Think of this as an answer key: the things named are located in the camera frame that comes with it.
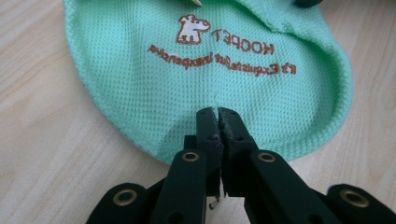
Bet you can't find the mint green pet garment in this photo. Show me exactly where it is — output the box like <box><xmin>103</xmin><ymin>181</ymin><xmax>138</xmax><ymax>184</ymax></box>
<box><xmin>62</xmin><ymin>0</ymin><xmax>354</xmax><ymax>165</ymax></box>

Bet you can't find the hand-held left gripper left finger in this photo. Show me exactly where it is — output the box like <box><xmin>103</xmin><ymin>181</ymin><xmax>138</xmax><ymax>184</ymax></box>
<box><xmin>183</xmin><ymin>106</ymin><xmax>224</xmax><ymax>198</ymax></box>

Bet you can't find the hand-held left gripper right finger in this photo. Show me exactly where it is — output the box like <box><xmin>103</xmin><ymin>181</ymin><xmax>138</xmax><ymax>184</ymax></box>
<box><xmin>218</xmin><ymin>106</ymin><xmax>260</xmax><ymax>198</ymax></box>

